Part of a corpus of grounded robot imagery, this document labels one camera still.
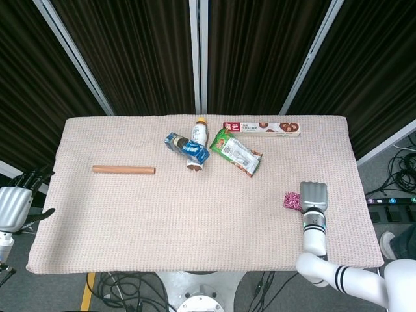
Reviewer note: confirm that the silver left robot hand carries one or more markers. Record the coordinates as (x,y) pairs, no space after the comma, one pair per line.
(14,208)

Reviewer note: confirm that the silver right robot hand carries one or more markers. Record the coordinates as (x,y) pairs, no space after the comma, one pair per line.
(313,196)

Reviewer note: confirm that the pink patterned square piece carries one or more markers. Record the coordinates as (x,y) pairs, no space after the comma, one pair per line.
(292,201)

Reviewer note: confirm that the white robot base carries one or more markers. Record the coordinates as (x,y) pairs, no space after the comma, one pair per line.
(201,292)

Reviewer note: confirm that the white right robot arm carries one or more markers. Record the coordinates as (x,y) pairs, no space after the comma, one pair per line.
(313,240)

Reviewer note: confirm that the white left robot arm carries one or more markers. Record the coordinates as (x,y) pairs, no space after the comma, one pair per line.
(5,243)

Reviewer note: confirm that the black power strip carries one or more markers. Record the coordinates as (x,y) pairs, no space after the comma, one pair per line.
(383,201)

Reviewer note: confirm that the black foot pedal unit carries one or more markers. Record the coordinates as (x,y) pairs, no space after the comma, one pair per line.
(391,214)

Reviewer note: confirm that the long baking paper box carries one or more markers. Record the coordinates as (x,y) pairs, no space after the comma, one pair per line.
(260,128)

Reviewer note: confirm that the grey sneaker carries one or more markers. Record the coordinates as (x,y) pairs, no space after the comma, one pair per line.
(386,243)

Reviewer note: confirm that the green snack bag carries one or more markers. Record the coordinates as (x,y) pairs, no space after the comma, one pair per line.
(234,151)

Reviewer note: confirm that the dark trouser leg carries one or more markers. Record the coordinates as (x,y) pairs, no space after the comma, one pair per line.
(404,240)

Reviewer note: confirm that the yellow floor tape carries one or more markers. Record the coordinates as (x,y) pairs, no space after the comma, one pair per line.
(87,292)

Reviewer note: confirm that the dark curtain panel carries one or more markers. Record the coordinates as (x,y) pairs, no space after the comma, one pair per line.
(373,81)
(32,97)
(253,55)
(136,58)

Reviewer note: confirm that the wooden rolling pin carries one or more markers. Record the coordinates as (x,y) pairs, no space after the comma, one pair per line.
(123,170)

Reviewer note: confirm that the blue drink carton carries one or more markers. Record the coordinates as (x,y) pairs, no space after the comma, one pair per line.
(191,151)

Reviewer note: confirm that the white bottle with brown drink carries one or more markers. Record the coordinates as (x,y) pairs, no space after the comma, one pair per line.
(199,133)

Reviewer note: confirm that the beige waffle tablecloth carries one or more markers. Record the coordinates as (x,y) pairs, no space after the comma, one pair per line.
(162,221)

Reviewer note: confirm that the white metal frame rail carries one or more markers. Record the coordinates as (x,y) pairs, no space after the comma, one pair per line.
(386,143)
(6,167)

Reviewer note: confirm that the white metal frame post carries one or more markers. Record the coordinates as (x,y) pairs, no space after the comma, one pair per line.
(309,58)
(195,48)
(76,58)

